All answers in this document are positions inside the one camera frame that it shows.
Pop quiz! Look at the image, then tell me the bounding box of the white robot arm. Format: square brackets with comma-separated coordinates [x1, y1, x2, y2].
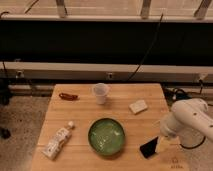
[155, 98, 213, 153]

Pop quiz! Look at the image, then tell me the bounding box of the black floor cable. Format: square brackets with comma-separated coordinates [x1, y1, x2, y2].
[165, 87, 213, 150]

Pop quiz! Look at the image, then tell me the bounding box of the black object on floor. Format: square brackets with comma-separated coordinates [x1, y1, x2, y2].
[0, 127, 11, 139]

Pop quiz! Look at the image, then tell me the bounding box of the black hanging cable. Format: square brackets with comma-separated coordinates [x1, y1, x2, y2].
[126, 12, 165, 82]

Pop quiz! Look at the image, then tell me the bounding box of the green ceramic bowl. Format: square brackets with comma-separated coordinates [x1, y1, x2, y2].
[88, 118, 125, 156]

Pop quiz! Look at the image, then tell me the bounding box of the black rectangular eraser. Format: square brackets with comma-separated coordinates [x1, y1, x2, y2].
[140, 137, 158, 159]

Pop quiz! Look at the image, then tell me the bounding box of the white small bottle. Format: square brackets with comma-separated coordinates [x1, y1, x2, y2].
[42, 121, 75, 160]

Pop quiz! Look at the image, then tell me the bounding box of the red chili pepper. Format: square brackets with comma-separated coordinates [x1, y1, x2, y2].
[59, 93, 78, 101]

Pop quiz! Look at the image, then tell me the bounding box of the white rectangular sponge block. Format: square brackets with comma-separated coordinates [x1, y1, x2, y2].
[129, 100, 148, 114]

